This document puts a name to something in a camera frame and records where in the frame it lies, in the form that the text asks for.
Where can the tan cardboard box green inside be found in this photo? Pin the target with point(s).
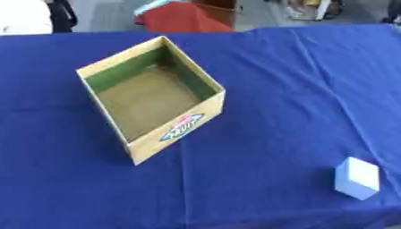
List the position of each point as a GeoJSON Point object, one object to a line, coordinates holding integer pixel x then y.
{"type": "Point", "coordinates": [149, 98]}

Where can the person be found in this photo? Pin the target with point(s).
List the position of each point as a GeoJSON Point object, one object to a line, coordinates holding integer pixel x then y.
{"type": "Point", "coordinates": [31, 15]}

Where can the white rectangular block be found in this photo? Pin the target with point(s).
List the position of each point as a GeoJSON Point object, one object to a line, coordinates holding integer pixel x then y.
{"type": "Point", "coordinates": [359, 177]}

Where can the red cloth-covered chair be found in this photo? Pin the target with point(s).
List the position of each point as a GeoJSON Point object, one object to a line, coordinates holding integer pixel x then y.
{"type": "Point", "coordinates": [177, 18]}

